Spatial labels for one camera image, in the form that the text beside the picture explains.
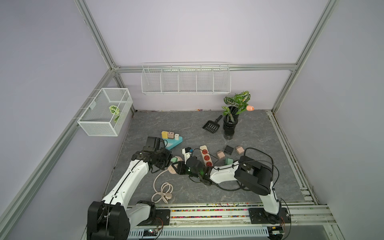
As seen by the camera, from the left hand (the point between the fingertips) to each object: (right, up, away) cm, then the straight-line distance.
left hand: (174, 157), depth 81 cm
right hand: (-2, -5, +4) cm, 7 cm away
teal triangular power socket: (-4, +6, +17) cm, 19 cm away
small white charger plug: (-2, +10, +17) cm, 20 cm away
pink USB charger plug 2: (+40, +2, +15) cm, 43 cm away
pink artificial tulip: (+43, +27, +3) cm, 51 cm away
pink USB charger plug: (+27, -1, +12) cm, 30 cm away
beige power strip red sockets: (+18, -2, +11) cm, 22 cm away
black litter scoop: (+24, +17, +30) cm, 42 cm away
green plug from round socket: (0, -1, -1) cm, 1 cm away
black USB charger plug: (+33, +1, +18) cm, 38 cm away
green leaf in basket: (-33, +26, -1) cm, 42 cm away
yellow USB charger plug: (-10, +11, +18) cm, 23 cm away
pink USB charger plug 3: (-5, +11, +18) cm, 21 cm away
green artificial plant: (+37, +31, +10) cm, 49 cm away
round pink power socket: (-2, -8, +2) cm, 8 cm away
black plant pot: (+36, +16, +25) cm, 46 cm away
